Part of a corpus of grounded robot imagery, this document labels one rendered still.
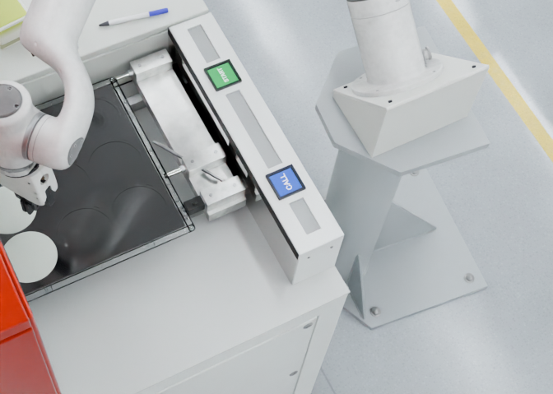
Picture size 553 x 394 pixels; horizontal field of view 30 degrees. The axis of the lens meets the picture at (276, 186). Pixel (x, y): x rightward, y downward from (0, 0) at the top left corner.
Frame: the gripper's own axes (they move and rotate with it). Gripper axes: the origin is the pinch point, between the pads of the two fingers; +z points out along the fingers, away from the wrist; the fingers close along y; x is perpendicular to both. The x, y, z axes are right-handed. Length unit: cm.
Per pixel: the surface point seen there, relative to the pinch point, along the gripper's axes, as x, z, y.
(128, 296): 0.3, 18.0, -19.5
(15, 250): 6.0, 9.9, 0.6
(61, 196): -7.4, 9.8, 0.0
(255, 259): -18.6, 18.0, -35.9
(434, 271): -76, 98, -66
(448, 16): -160, 98, -32
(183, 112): -36.1, 11.4, -8.7
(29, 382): 40, -67, -40
